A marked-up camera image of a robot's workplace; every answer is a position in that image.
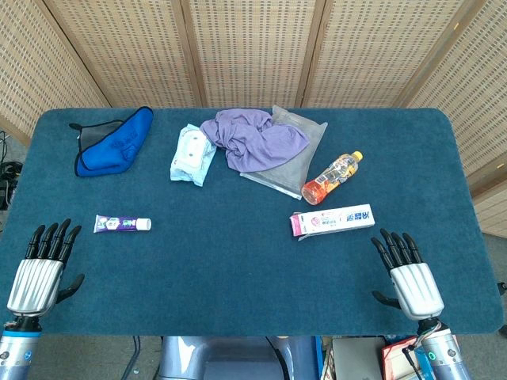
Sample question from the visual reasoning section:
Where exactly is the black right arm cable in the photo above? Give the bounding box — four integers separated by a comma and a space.
402, 343, 421, 380

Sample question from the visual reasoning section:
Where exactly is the white pink toothpaste box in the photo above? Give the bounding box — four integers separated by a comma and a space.
289, 203, 376, 242

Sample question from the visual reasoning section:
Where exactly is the woven wooden folding screen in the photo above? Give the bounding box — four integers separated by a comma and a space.
0, 0, 507, 241

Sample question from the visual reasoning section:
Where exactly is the red book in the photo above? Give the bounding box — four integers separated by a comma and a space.
380, 335, 421, 380

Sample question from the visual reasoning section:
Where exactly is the black floor cable bundle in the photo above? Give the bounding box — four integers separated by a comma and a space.
0, 130, 23, 211

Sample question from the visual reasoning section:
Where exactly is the crumpled purple cloth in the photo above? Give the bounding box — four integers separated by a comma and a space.
199, 108, 311, 173

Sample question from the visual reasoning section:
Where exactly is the black cable over torso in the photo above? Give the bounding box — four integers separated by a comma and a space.
264, 336, 292, 380

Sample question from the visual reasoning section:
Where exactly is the light blue wet wipes pack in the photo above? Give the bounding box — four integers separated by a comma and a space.
169, 123, 218, 188

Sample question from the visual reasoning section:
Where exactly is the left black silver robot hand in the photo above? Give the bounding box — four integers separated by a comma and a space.
6, 218, 86, 318

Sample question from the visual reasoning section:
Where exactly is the purple white toothpaste tube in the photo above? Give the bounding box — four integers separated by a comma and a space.
93, 214, 153, 234

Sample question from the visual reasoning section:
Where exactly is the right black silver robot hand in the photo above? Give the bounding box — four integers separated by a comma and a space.
370, 228, 445, 321

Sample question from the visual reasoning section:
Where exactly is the grey-blue robot torso base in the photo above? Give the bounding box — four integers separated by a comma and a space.
158, 335, 320, 380

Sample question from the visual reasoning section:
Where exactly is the teal carpet table cover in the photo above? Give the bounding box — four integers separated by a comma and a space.
0, 107, 505, 337

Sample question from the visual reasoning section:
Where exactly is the grey zip pouch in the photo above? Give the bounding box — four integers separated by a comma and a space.
239, 104, 329, 200

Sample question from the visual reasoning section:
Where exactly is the blue printed plastic package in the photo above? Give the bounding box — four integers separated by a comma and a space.
414, 348, 436, 380

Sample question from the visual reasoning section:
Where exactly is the orange drink plastic bottle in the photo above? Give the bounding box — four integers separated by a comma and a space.
300, 150, 364, 206

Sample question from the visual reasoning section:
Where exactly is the black cable beside torso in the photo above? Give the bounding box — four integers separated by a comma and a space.
120, 335, 143, 380

